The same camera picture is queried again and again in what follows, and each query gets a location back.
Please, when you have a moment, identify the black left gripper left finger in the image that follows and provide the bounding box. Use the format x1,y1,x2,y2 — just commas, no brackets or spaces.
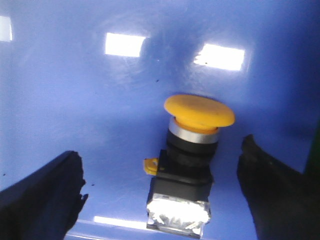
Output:
0,150,88,240

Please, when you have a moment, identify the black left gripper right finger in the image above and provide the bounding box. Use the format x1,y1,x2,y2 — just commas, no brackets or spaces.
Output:
236,134,320,240

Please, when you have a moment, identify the yellow mushroom push button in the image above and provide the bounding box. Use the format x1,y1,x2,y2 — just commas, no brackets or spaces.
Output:
143,94,236,239

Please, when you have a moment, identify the blue plastic bin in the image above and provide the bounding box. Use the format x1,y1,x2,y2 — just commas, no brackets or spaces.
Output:
0,0,320,240

